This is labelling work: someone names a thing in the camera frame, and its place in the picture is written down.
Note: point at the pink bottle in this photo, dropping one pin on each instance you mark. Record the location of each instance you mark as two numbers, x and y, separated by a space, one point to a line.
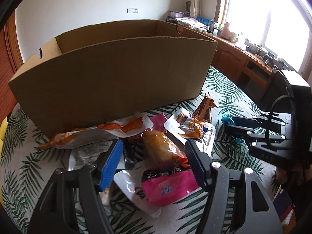
226 33

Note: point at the window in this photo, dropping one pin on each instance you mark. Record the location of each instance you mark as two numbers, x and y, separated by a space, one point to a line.
282 27

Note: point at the silver printed snack pouch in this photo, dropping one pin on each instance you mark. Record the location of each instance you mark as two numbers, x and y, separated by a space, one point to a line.
89 153

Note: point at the wall light switch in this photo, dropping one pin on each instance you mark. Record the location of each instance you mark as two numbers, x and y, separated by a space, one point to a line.
132 10

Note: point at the orange foil snack wrapper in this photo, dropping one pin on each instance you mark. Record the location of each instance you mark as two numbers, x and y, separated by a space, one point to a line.
204 110

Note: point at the pink snack packet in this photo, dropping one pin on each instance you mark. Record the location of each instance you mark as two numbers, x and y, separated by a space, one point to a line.
164 188

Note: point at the bread roll clear packet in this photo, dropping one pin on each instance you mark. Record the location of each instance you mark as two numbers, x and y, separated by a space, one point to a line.
162 152

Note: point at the teal snack packet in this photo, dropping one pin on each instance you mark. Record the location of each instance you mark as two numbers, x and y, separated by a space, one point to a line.
227 119

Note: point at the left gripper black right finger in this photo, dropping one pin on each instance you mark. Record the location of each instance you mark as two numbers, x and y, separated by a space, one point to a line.
253 210

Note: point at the white orange snack pouch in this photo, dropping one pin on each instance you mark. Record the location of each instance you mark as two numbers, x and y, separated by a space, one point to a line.
183 126

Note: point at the wooden cabinet counter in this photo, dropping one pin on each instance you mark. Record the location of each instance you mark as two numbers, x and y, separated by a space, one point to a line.
243 68

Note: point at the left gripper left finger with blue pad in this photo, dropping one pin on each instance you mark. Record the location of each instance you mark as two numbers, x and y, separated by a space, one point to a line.
55 209

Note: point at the long orange silver snack packet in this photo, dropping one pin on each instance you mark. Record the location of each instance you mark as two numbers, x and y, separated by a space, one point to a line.
122 128

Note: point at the wooden wardrobe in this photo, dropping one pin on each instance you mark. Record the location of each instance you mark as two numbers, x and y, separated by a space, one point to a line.
10 62

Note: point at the chicken feet snack packet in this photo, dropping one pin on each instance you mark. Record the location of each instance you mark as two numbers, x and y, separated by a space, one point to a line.
129 182

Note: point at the folded floral cloth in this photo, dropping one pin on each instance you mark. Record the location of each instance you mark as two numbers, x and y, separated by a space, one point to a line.
192 23

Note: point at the brown cardboard box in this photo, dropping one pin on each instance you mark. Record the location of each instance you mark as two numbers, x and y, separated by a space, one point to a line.
104 72

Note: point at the yellow plush toy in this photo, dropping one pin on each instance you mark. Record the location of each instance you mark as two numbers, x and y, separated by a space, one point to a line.
2 135

